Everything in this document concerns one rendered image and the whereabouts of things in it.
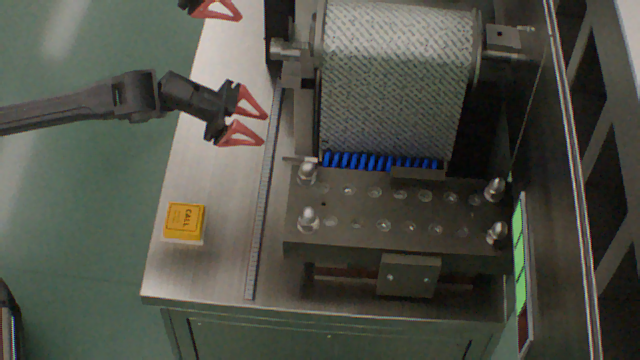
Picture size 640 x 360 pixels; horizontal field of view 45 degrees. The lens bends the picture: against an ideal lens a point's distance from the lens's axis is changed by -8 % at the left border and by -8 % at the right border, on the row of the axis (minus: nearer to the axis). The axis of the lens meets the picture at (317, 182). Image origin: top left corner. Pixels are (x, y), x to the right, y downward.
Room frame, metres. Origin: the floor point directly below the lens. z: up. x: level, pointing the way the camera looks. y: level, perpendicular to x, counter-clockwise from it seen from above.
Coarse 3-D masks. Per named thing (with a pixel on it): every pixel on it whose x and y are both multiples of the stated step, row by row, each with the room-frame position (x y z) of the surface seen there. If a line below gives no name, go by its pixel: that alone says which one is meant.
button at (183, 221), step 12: (168, 204) 0.90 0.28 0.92; (180, 204) 0.90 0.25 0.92; (192, 204) 0.90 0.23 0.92; (168, 216) 0.87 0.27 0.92; (180, 216) 0.87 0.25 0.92; (192, 216) 0.87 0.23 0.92; (168, 228) 0.84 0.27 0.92; (180, 228) 0.84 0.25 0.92; (192, 228) 0.84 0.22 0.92; (192, 240) 0.83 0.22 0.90
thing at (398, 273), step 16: (384, 256) 0.74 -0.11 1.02; (400, 256) 0.74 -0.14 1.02; (416, 256) 0.74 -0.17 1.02; (432, 256) 0.74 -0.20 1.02; (384, 272) 0.73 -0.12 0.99; (400, 272) 0.73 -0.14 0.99; (416, 272) 0.73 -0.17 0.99; (432, 272) 0.73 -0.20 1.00; (384, 288) 0.73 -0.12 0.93; (400, 288) 0.73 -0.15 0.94; (416, 288) 0.73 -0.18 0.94; (432, 288) 0.73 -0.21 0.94
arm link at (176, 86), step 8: (168, 72) 0.99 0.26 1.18; (160, 80) 0.97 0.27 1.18; (168, 80) 0.96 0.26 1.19; (176, 80) 0.97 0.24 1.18; (184, 80) 0.98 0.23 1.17; (192, 80) 0.99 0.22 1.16; (160, 88) 0.96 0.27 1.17; (168, 88) 0.95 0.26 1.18; (176, 88) 0.96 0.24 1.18; (184, 88) 0.96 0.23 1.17; (192, 88) 0.97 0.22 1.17; (160, 96) 0.94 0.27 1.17; (168, 96) 0.94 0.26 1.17; (176, 96) 0.95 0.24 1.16; (184, 96) 0.95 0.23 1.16; (168, 104) 0.94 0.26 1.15; (176, 104) 0.94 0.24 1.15; (184, 104) 0.94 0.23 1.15
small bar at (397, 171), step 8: (392, 168) 0.90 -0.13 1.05; (400, 168) 0.90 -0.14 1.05; (408, 168) 0.90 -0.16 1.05; (416, 168) 0.91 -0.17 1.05; (392, 176) 0.89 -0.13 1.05; (400, 176) 0.89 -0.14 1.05; (408, 176) 0.89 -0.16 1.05; (416, 176) 0.89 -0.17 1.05; (424, 176) 0.89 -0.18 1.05; (432, 176) 0.89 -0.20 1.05; (440, 176) 0.89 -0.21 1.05; (424, 184) 0.88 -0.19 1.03; (432, 184) 0.88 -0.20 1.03; (440, 184) 0.88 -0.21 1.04
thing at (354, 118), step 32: (352, 96) 0.95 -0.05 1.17; (384, 96) 0.95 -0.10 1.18; (416, 96) 0.95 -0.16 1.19; (448, 96) 0.94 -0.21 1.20; (320, 128) 0.95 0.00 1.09; (352, 128) 0.95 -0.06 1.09; (384, 128) 0.95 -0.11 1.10; (416, 128) 0.94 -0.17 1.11; (448, 128) 0.94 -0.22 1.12; (448, 160) 0.94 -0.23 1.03
